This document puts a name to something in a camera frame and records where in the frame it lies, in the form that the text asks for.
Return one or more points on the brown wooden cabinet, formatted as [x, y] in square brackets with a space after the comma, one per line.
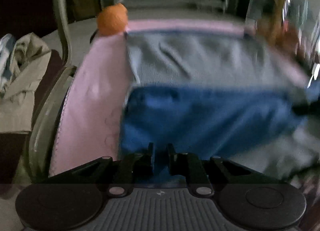
[78, 10]

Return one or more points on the folded clothes pile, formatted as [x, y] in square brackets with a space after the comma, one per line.
[23, 65]

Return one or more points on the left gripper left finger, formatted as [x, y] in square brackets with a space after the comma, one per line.
[112, 178]

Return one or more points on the pink dog print blanket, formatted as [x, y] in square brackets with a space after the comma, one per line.
[91, 118]

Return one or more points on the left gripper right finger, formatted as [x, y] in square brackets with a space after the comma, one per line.
[203, 177]

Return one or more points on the bumpy orange citrus fruit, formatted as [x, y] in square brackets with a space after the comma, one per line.
[112, 20]

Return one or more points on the grey blue waffle sweater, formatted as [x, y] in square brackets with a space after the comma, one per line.
[221, 95]

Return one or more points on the orange juice bottle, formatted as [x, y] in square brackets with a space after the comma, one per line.
[276, 32]

